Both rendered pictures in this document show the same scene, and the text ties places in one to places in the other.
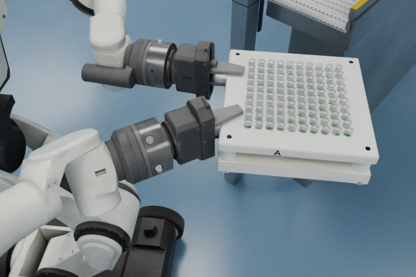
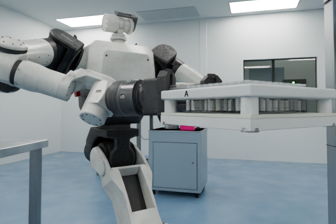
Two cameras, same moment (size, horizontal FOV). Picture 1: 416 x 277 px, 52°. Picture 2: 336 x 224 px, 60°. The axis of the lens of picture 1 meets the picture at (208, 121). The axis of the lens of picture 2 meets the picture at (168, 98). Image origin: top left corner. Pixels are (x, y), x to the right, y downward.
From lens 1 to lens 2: 0.74 m
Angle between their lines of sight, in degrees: 65
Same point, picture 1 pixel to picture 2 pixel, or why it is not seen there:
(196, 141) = (154, 94)
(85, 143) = (102, 76)
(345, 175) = (231, 117)
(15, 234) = (39, 77)
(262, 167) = (181, 115)
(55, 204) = (65, 83)
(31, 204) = (56, 74)
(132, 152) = (116, 83)
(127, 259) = not seen: outside the picture
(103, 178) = (97, 94)
